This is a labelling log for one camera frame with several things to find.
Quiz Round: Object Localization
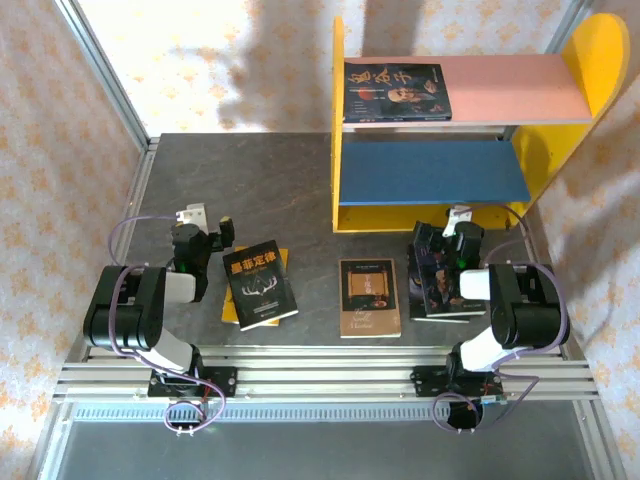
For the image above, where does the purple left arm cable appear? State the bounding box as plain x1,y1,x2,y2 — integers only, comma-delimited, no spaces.
108,213,227,437

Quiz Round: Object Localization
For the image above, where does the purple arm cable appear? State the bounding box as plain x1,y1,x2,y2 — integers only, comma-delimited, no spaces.
430,202,571,436
108,213,227,437

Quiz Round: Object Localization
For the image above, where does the yellow pink blue bookshelf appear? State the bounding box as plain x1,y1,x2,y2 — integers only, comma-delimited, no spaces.
331,12,632,235

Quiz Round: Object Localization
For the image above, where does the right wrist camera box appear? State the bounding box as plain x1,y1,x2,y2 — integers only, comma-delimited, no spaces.
442,204,474,237

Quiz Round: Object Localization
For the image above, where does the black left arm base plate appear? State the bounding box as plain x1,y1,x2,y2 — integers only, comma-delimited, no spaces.
147,366,239,399

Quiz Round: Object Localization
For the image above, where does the dark blue old-man book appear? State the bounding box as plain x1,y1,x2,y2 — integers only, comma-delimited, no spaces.
412,222,487,319
343,62,453,124

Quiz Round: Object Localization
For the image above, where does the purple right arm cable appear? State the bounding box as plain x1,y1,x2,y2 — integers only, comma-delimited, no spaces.
430,202,571,436

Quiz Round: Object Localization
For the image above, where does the yellow book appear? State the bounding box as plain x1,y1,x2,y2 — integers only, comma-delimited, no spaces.
221,245,290,327

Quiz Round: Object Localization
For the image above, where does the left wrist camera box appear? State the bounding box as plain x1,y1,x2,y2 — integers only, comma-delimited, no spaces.
175,202,207,234

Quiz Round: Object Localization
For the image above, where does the black antler book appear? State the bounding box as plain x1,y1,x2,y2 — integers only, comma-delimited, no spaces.
222,239,300,332

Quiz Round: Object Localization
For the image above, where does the aluminium rail bed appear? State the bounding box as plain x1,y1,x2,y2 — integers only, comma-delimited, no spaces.
52,344,599,405

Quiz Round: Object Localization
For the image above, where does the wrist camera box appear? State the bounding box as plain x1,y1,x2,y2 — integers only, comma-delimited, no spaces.
442,204,474,237
175,202,207,234

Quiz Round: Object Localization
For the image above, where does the aluminium frame post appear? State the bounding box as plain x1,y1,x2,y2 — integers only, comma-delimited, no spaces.
53,0,151,151
543,0,594,54

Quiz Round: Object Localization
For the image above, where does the grey slotted cable duct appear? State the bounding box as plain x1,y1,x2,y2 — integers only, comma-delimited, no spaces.
72,403,576,424

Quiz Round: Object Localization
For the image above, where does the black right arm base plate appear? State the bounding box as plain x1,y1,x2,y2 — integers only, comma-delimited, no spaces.
410,364,504,399

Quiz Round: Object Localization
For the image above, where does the aluminium side rail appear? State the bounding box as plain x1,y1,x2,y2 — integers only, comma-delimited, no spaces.
27,133,161,480

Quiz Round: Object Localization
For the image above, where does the brown scroll book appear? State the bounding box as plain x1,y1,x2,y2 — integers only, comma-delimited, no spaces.
338,257,402,340

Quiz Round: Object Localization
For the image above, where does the black wolf-eyes book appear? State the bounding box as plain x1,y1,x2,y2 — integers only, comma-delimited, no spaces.
406,242,471,324

